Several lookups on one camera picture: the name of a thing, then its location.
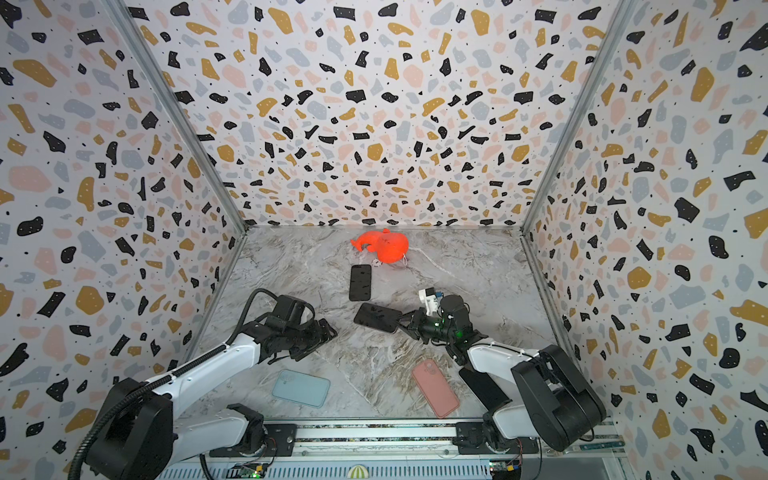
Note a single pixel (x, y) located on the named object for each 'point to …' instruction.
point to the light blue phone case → (301, 388)
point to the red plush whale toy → (388, 246)
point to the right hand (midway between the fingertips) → (388, 318)
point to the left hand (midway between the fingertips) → (330, 335)
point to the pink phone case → (435, 389)
